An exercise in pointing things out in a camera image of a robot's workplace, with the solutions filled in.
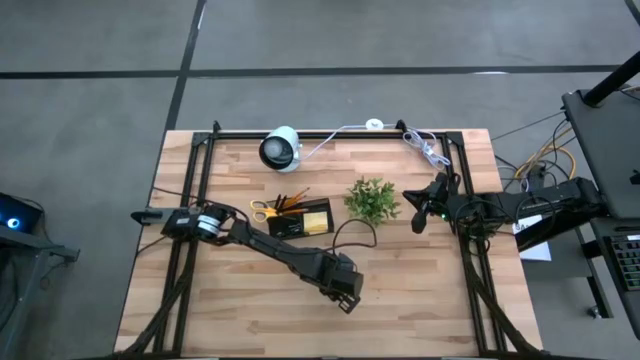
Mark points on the black aluminium table frame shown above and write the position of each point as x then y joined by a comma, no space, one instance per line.
240,135

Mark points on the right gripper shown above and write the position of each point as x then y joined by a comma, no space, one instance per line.
447,210

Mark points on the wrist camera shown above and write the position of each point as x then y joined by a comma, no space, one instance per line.
347,285
447,185

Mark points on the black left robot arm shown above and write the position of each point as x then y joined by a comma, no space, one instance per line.
280,247

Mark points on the black mesh desk organizer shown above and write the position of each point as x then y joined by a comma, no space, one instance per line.
290,227

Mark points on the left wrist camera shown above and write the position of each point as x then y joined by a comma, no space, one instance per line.
347,285

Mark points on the green plant in white pot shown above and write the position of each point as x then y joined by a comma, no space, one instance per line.
371,202

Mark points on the backlit keyboard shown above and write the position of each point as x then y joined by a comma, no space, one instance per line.
627,260

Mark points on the black pole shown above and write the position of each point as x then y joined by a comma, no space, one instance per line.
612,80

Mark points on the white paper sheet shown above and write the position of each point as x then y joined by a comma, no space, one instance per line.
537,250

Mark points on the grey metal stand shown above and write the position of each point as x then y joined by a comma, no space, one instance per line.
30,245

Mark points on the blue lit computer case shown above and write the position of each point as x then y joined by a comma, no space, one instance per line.
20,215

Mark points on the yellow sticky note pad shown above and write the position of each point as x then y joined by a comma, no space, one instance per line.
316,222

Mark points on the black desk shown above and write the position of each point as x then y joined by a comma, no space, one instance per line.
610,150

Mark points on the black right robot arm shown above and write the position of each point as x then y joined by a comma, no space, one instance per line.
540,202

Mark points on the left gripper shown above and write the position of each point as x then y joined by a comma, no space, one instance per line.
325,262

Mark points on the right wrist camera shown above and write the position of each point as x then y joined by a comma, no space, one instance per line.
447,185

